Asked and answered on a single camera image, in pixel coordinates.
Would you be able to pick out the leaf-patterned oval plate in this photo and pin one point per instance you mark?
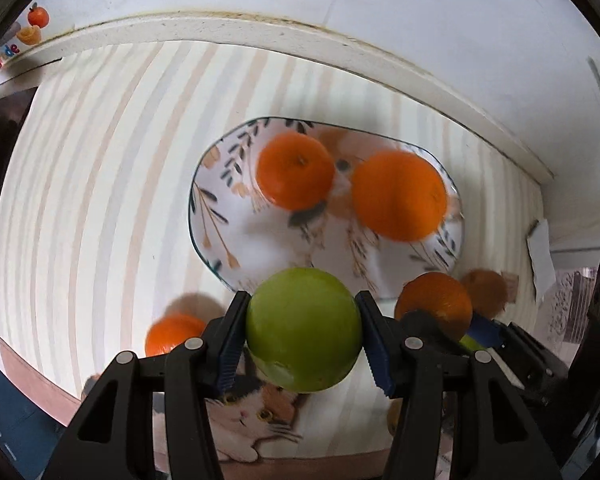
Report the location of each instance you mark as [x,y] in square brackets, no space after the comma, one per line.
[240,240]

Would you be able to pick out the striped cat-print mat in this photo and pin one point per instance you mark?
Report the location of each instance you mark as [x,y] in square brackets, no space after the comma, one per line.
[105,185]

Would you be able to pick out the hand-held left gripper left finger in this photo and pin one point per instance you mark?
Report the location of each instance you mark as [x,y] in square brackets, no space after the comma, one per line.
[230,355]

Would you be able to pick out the floral patterned sheet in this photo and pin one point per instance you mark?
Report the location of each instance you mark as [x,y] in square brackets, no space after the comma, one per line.
[572,305]

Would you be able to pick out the large green apple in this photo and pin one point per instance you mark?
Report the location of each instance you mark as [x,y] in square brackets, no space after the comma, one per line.
[305,330]

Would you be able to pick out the brown mat label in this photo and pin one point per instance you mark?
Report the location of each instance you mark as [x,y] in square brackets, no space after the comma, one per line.
[511,280]

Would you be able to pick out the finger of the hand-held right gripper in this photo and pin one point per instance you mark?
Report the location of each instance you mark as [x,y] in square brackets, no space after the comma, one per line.
[422,325]
[485,331]

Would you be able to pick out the round brown fruit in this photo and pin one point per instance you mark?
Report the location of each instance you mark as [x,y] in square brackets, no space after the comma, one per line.
[487,290]

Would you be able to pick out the large orange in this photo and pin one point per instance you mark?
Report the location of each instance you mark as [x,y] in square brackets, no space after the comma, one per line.
[399,195]

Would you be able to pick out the dark orange tangerine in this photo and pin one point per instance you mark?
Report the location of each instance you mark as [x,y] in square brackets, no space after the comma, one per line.
[440,295]

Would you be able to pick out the folded white paper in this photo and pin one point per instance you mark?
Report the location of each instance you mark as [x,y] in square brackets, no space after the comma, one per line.
[540,255]

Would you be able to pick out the colourful wall stickers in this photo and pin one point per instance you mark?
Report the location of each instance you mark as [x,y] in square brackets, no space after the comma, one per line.
[37,15]

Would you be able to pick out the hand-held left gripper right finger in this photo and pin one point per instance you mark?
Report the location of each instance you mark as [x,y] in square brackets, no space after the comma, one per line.
[377,355]

